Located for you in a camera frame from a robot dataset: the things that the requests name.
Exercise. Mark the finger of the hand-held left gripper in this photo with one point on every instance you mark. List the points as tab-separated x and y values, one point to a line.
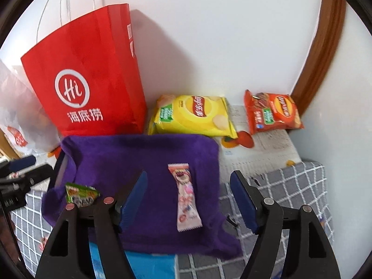
32	175
21	162

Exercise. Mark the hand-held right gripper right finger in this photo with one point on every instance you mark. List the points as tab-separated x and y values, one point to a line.
244	203

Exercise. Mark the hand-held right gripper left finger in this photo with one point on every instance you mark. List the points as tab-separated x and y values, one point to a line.
135	203

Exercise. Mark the pink white snack bar packet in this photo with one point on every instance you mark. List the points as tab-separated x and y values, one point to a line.
186	197

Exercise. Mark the purple cloth bag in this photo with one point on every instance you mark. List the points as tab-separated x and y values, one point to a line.
174	151

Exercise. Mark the brown wooden furniture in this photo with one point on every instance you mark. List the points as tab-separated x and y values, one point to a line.
4	142

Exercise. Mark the white plastic bag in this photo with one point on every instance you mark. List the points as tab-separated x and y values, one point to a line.
23	113

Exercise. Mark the grey checked blanket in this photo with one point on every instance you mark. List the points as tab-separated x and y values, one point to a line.
290	186

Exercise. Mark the green snack packet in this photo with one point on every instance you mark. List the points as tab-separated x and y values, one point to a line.
81	194

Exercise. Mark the blue plastic packet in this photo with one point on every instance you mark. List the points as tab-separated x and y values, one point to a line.
151	267

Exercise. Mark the orange potato chips bag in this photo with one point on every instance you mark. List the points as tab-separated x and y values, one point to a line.
276	113

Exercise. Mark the yellow potato chips bag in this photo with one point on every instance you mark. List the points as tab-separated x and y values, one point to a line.
191	119

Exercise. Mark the red paper shopping bag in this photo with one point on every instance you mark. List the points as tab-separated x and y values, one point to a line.
96	64

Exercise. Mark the brown wooden frame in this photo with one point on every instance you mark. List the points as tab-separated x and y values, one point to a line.
322	49

